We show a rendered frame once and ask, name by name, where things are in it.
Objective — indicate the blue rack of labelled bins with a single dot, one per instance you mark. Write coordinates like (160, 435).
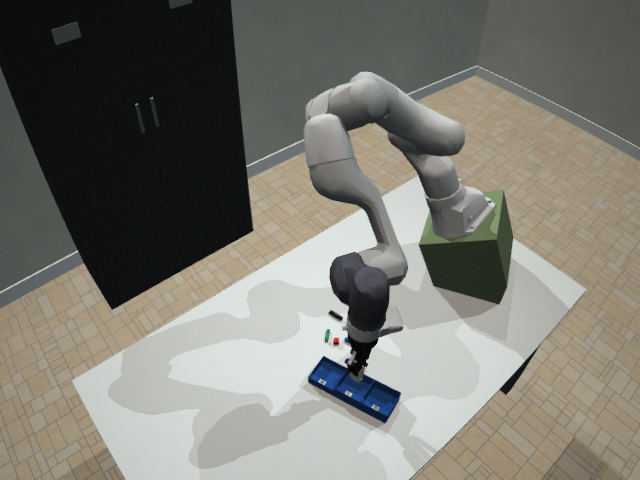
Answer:
(378, 393)

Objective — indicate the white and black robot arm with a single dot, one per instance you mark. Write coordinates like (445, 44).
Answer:
(423, 136)

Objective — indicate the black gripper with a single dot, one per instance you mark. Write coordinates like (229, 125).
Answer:
(358, 357)

